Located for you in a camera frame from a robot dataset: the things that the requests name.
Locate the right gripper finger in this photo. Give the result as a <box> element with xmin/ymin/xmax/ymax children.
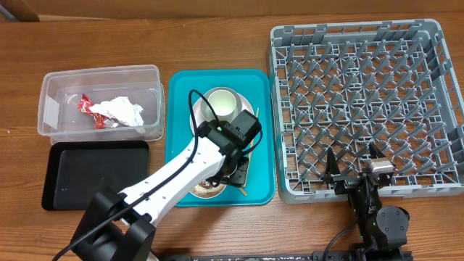
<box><xmin>325</xmin><ymin>147</ymin><xmax>341</xmax><ymax>176</ymax></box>
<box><xmin>368</xmin><ymin>142</ymin><xmax>386</xmax><ymax>160</ymax></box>

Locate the food scraps rice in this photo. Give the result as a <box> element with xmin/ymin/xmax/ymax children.
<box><xmin>191</xmin><ymin>181</ymin><xmax>220</xmax><ymax>198</ymax></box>

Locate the small pink bowl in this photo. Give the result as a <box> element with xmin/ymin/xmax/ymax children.
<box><xmin>190</xmin><ymin>181</ymin><xmax>226</xmax><ymax>199</ymax></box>

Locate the grey-white bowl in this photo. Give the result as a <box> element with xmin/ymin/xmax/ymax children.
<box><xmin>199</xmin><ymin>86</ymin><xmax>244</xmax><ymax>126</ymax></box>

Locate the white napkin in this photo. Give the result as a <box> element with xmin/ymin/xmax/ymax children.
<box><xmin>90</xmin><ymin>96</ymin><xmax>144</xmax><ymax>127</ymax></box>

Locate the red snack wrapper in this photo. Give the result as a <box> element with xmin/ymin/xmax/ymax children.
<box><xmin>78</xmin><ymin>94</ymin><xmax>118</xmax><ymax>129</ymax></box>

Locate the white cup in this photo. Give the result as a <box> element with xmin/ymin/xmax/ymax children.
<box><xmin>207</xmin><ymin>88</ymin><xmax>239</xmax><ymax>122</ymax></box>

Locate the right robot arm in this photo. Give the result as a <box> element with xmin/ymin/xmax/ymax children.
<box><xmin>322</xmin><ymin>143</ymin><xmax>413</xmax><ymax>260</ymax></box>

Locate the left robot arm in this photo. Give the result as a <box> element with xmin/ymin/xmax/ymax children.
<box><xmin>63</xmin><ymin>117</ymin><xmax>262</xmax><ymax>260</ymax></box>

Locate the wooden chopstick right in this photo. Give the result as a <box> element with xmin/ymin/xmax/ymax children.
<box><xmin>242</xmin><ymin>107</ymin><xmax>260</xmax><ymax>189</ymax></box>

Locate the wooden chopstick diagonal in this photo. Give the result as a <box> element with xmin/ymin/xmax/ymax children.
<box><xmin>239</xmin><ymin>186</ymin><xmax>248</xmax><ymax>196</ymax></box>

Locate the teal plastic tray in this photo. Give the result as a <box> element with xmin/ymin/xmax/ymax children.
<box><xmin>165</xmin><ymin>69</ymin><xmax>276</xmax><ymax>207</ymax></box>

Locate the grey plastic dish rack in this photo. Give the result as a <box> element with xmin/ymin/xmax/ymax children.
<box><xmin>269</xmin><ymin>19</ymin><xmax>463</xmax><ymax>204</ymax></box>

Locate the black tray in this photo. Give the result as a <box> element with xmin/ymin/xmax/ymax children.
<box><xmin>41</xmin><ymin>141</ymin><xmax>149</xmax><ymax>211</ymax></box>

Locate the clear plastic bin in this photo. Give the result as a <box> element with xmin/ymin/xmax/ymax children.
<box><xmin>37</xmin><ymin>65</ymin><xmax>165</xmax><ymax>144</ymax></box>

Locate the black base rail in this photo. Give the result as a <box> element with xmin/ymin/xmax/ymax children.
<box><xmin>158</xmin><ymin>251</ymin><xmax>414</xmax><ymax>261</ymax></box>

